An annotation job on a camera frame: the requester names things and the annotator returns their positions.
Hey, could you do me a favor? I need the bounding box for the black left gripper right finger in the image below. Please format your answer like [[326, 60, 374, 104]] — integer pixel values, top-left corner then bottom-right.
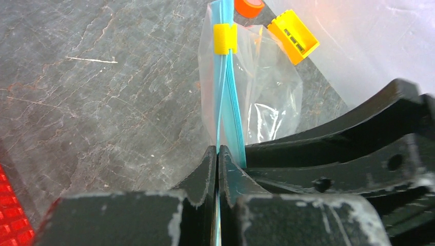
[[218, 146, 391, 245]]

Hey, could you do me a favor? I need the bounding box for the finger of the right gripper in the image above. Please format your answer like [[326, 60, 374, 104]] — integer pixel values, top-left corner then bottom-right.
[[246, 78, 434, 168], [246, 134, 434, 237]]

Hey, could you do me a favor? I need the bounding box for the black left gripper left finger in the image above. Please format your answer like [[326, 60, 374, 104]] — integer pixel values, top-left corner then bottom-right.
[[34, 146, 217, 245]]

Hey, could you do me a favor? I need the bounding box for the clear zip top bag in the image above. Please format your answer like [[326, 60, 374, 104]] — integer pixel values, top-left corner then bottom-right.
[[197, 1, 303, 168]]

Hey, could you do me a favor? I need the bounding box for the yellow window toy block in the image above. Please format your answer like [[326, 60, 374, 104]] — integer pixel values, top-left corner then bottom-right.
[[267, 10, 320, 65]]

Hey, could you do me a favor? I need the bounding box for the red plastic basket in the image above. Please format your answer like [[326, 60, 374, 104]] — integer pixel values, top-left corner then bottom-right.
[[0, 162, 62, 246]]

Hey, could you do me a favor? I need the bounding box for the orange half-round block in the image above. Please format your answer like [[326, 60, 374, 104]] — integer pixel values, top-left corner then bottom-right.
[[234, 0, 265, 18]]

